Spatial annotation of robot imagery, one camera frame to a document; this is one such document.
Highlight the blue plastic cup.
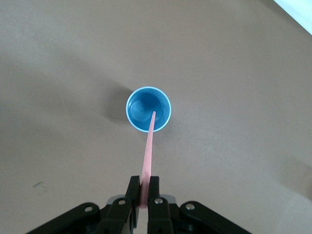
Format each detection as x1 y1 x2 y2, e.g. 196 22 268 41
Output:
125 86 172 133

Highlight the pink straw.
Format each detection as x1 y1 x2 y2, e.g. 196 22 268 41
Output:
138 111 157 210

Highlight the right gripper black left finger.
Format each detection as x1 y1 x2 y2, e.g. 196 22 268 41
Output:
26 175 142 234

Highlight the large brown table mat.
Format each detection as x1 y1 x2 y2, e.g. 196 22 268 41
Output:
0 0 312 234

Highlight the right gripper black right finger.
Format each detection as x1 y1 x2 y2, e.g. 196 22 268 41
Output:
147 176 252 234

